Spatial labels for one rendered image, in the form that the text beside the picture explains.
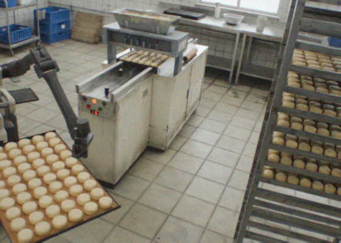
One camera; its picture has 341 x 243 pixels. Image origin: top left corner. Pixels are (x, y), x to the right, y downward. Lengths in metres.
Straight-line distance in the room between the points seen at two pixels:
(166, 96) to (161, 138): 0.45
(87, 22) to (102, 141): 4.71
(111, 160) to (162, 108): 0.74
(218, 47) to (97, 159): 3.91
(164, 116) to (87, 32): 4.21
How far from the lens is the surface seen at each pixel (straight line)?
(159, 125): 3.24
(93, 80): 2.73
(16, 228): 1.29
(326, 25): 1.38
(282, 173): 1.70
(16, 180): 1.47
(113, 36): 3.25
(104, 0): 7.06
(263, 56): 6.05
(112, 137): 2.64
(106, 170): 2.83
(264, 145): 1.51
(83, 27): 7.18
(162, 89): 3.08
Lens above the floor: 1.87
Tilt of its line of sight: 26 degrees down
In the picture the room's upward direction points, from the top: 6 degrees clockwise
